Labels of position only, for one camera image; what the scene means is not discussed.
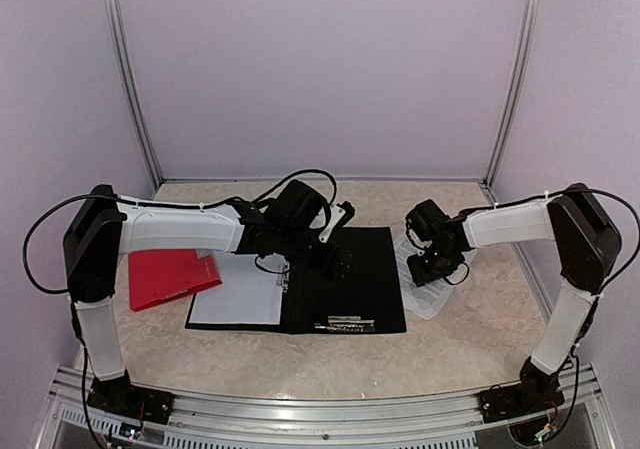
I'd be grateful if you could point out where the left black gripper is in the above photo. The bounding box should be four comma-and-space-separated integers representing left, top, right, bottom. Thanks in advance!
278, 225, 359, 285

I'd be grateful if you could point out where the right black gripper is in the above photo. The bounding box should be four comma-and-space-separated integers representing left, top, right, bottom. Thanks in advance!
407, 245, 458, 289

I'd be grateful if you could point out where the printed text sheet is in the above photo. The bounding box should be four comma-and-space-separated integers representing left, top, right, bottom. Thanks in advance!
394, 236, 454, 320

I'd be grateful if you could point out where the black folder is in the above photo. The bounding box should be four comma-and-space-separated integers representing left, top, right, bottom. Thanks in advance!
185, 227, 407, 335

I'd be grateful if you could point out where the red folder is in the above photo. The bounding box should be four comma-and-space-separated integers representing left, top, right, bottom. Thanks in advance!
128, 249, 222, 312

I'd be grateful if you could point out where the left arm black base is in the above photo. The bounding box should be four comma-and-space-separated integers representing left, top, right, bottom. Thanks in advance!
87, 371, 175, 425

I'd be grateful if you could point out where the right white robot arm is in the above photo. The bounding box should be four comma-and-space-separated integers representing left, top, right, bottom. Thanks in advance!
405, 183, 622, 375

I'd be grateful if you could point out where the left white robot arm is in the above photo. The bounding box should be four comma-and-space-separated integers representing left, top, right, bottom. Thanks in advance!
63, 180, 355, 414

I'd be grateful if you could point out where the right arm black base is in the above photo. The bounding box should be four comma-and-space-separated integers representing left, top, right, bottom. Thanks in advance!
476, 358, 565, 423

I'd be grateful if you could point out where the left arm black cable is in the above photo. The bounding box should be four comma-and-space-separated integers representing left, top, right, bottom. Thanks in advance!
22, 168, 339, 443

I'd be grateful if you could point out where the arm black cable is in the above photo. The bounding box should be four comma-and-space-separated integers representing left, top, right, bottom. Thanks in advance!
22, 168, 339, 443
442, 191, 634, 423

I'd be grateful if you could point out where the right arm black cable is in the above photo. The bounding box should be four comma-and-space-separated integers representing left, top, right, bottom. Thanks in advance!
442, 191, 634, 423

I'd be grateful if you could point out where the aluminium front rail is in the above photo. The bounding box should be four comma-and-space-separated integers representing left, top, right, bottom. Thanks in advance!
47, 363, 614, 449

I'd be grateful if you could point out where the right aluminium frame post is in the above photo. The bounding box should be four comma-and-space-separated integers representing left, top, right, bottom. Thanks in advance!
483, 0, 540, 190

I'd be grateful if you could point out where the aluminium frame post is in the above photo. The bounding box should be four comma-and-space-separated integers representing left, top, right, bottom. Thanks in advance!
483, 0, 540, 190
104, 0, 164, 190

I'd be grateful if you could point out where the left aluminium frame post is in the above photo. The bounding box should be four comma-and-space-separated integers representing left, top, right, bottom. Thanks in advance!
104, 0, 164, 190

